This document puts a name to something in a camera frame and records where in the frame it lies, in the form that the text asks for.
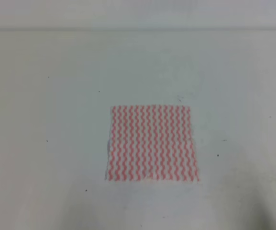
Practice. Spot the pink white wavy striped towel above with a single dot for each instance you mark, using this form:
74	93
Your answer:
151	142

